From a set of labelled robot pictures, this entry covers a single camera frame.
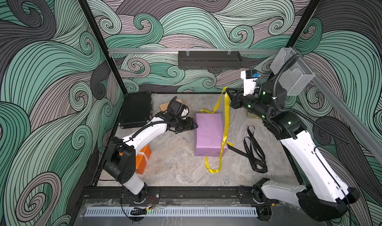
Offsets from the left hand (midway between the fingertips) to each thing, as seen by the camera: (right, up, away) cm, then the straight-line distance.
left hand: (194, 125), depth 82 cm
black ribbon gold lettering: (+37, -17, +7) cm, 41 cm away
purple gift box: (+8, -7, 0) cm, 11 cm away
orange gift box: (-28, -17, -6) cm, 33 cm away
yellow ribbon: (+16, -8, -6) cm, 19 cm away
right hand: (+12, +18, -22) cm, 31 cm away
